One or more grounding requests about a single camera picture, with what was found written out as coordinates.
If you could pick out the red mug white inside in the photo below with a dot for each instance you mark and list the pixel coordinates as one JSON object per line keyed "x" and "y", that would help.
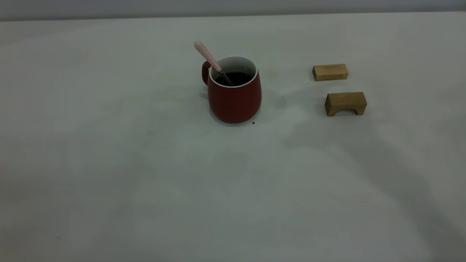
{"x": 235, "y": 105}

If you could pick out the dark coffee liquid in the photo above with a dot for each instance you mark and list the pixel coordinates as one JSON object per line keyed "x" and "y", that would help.
{"x": 240, "y": 78}

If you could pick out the flat rectangular wooden block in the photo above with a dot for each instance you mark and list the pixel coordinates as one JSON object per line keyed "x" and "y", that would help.
{"x": 329, "y": 72}

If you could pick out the arched wooden block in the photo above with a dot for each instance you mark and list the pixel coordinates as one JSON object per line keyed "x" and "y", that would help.
{"x": 346, "y": 98}

